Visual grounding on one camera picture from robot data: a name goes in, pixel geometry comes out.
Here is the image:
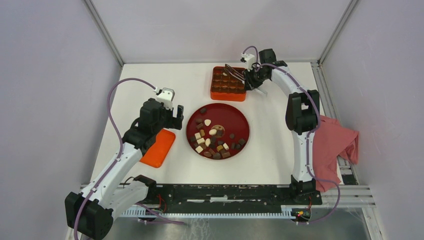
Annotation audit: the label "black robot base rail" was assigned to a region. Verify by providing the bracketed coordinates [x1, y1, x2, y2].
[134, 175, 323, 214]

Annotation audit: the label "pink cloth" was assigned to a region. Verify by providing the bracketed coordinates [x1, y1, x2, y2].
[312, 115, 360, 192]

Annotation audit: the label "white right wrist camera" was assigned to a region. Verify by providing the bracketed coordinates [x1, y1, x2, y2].
[240, 53, 256, 71]

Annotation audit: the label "orange box lid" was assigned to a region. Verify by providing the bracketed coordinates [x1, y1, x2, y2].
[139, 129, 176, 169]

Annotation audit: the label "round red lacquer tray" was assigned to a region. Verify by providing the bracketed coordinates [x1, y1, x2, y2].
[185, 103, 251, 161]

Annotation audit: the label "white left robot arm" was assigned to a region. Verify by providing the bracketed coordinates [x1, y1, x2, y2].
[64, 98, 184, 240]

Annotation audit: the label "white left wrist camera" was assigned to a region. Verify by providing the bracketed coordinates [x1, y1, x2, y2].
[154, 87, 175, 110]

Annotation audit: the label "white oval chocolate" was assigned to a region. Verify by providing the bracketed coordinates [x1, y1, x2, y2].
[209, 128, 217, 136]

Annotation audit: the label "white square chocolate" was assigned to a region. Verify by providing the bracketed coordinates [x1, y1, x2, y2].
[194, 132, 201, 140]

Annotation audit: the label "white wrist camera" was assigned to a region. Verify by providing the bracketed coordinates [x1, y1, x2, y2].
[240, 53, 256, 71]
[154, 87, 175, 110]

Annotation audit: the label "orange chocolate box with dividers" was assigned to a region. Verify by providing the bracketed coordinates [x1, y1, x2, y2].
[209, 66, 247, 102]

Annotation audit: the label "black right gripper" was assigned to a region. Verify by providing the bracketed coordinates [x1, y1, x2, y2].
[242, 65, 268, 91]

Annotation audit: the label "white cable duct strip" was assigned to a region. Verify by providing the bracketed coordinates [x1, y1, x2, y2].
[121, 206, 295, 220]

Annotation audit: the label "metal tongs with white handle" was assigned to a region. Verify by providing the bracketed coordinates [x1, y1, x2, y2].
[223, 63, 268, 98]

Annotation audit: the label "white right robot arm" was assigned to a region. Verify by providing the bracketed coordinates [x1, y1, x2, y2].
[240, 48, 321, 204]

